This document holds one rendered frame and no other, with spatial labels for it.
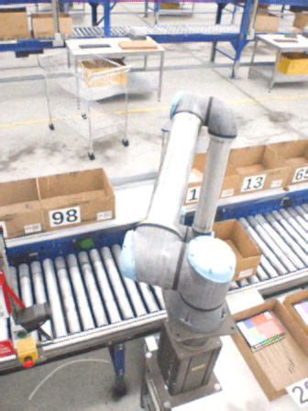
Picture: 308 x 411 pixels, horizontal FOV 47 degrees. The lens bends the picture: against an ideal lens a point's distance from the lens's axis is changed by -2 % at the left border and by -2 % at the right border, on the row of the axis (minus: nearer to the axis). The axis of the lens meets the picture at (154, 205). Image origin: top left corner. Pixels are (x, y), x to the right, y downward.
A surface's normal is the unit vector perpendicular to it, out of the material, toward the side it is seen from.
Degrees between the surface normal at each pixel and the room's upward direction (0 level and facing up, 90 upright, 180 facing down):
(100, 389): 0
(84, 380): 0
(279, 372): 2
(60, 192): 89
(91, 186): 90
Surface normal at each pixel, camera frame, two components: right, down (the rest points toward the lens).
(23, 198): 0.34, 0.61
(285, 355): 0.07, -0.77
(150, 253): -0.04, -0.42
